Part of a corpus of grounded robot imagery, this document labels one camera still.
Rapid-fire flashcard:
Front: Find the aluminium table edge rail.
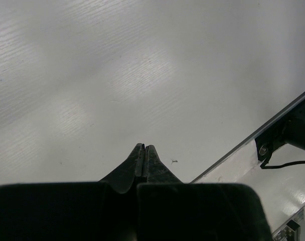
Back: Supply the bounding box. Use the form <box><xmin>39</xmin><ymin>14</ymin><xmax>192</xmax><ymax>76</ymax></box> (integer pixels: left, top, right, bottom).
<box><xmin>192</xmin><ymin>92</ymin><xmax>305</xmax><ymax>183</ymax></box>

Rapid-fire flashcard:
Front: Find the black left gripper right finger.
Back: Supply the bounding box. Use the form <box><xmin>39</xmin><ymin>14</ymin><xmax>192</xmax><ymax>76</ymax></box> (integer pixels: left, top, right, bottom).
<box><xmin>137</xmin><ymin>146</ymin><xmax>272</xmax><ymax>240</ymax></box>

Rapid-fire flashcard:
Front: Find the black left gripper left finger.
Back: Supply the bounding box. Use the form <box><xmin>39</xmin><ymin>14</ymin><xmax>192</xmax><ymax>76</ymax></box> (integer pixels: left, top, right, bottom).
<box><xmin>0</xmin><ymin>144</ymin><xmax>144</xmax><ymax>240</ymax></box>

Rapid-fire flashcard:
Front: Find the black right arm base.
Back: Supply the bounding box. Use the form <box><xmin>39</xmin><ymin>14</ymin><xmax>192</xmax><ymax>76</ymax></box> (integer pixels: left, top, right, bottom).
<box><xmin>255</xmin><ymin>99</ymin><xmax>305</xmax><ymax>169</ymax></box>

